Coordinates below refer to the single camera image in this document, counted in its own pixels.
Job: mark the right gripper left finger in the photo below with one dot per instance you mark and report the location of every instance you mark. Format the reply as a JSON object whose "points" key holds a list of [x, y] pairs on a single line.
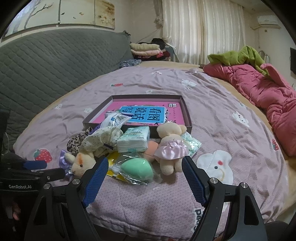
{"points": [[81, 192]]}

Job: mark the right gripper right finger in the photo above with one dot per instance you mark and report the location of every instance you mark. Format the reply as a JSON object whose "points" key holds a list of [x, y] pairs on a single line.
{"points": [[244, 221]]}

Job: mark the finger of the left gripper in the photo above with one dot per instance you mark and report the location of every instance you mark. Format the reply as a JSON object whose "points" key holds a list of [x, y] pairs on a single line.
{"points": [[34, 165], [47, 175]]}

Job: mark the bear plush purple bow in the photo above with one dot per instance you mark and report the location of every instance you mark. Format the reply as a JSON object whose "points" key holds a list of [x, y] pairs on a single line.
{"points": [[76, 166]]}

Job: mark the floral cream scrunchie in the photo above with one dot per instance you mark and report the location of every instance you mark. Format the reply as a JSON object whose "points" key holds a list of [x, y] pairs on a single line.
{"points": [[102, 142]]}

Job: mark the green sponge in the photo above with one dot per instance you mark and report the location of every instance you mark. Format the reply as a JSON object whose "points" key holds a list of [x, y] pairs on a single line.
{"points": [[132, 168]]}

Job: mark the green flower tissue pack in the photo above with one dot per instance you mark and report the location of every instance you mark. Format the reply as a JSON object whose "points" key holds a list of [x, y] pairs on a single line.
{"points": [[134, 140]]}

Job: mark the white blue wipes pack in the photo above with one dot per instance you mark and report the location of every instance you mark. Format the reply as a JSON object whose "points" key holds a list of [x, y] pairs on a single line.
{"points": [[113, 119]]}

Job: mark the bear plush pink dress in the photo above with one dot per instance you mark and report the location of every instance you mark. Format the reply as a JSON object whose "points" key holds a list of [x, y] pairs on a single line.
{"points": [[171, 149]]}

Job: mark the leopard print scrunchie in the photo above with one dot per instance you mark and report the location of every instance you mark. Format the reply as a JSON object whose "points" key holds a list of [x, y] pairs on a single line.
{"points": [[75, 142]]}

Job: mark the shallow dark cardboard box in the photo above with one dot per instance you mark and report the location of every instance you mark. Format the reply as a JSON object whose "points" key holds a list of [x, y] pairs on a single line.
{"points": [[142, 97]]}

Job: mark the orange makeup sponge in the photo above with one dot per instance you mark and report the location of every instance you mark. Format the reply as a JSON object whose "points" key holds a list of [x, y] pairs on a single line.
{"points": [[149, 152]]}

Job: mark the grey quilted headboard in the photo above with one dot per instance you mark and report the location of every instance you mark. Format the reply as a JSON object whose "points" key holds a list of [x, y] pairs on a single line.
{"points": [[39, 68]]}

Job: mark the pink and blue book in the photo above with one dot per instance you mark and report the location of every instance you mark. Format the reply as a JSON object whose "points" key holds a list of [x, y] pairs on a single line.
{"points": [[144, 112]]}

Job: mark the red pink comforter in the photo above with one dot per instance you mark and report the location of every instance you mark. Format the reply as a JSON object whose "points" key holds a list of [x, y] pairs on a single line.
{"points": [[271, 93]]}

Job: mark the blue patterned cloth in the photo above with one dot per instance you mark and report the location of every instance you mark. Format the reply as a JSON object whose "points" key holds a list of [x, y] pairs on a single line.
{"points": [[130, 63]]}

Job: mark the stack of folded clothes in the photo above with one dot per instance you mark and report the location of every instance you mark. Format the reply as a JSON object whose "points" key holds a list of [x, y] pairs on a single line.
{"points": [[155, 50]]}

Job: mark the green blanket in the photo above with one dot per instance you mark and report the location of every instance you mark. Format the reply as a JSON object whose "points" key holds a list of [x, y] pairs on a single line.
{"points": [[247, 55]]}

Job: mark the white curtains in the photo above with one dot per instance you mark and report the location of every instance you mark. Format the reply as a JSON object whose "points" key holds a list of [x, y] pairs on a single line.
{"points": [[196, 29]]}

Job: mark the white air conditioner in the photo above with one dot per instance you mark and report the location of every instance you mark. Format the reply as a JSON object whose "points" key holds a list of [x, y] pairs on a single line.
{"points": [[268, 21]]}

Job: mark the wall painting panels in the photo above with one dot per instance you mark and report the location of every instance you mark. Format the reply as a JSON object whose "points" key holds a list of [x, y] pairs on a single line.
{"points": [[56, 12]]}

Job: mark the black wall television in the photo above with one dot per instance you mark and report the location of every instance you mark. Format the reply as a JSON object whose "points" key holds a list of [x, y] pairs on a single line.
{"points": [[293, 60]]}

